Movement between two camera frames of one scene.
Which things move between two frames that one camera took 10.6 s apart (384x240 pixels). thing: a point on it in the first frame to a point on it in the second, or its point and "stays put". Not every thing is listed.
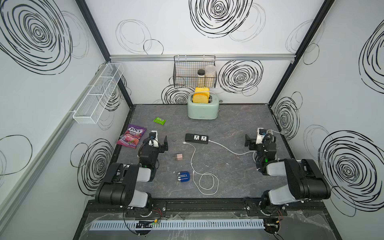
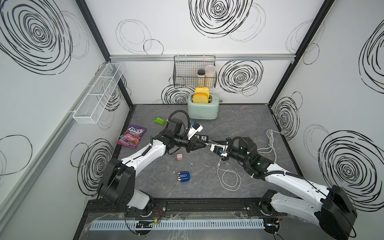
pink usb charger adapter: (179, 157) stays put
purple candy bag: (132, 136) stays put
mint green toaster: (209, 111) stays put
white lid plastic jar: (210, 76) stays put
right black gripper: (248, 140) to (230, 143)
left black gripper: (160, 149) to (192, 146)
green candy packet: (160, 120) stays put
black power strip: (196, 138) stays put
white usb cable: (202, 174) to (223, 180)
